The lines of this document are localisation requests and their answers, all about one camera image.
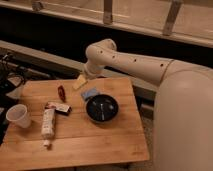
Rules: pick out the wooden board table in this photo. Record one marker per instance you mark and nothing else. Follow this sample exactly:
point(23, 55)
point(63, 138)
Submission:
point(78, 141)

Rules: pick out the white toothpaste tube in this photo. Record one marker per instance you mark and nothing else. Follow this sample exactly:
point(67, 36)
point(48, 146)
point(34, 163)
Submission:
point(48, 124)

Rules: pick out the black bowl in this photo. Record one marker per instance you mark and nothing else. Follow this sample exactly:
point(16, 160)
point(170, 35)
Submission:
point(102, 108)

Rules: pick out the blue sponge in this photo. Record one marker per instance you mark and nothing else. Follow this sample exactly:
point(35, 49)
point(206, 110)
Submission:
point(89, 93)

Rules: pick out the metal rail frame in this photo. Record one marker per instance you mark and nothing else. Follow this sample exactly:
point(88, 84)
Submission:
point(188, 21)

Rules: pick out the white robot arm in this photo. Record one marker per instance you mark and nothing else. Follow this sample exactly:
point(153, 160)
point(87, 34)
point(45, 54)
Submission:
point(183, 104)

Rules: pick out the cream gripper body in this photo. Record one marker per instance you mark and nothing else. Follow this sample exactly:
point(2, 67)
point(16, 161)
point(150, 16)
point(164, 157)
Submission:
point(80, 81)

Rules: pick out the red small object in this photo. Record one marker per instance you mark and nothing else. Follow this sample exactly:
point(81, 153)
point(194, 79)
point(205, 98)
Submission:
point(61, 93)

